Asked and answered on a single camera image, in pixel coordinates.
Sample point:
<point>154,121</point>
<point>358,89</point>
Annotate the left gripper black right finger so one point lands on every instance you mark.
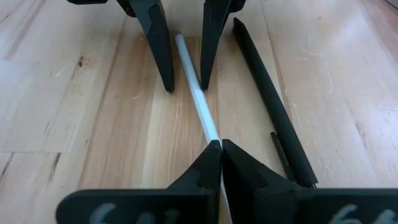
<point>267,202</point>

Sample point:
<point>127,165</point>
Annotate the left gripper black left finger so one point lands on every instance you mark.
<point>192,205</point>

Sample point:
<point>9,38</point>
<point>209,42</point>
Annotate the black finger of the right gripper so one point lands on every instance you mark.
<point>158,40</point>
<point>214,25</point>

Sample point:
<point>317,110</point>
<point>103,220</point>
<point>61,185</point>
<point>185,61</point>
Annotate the white pencil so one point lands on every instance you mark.
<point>196,90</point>

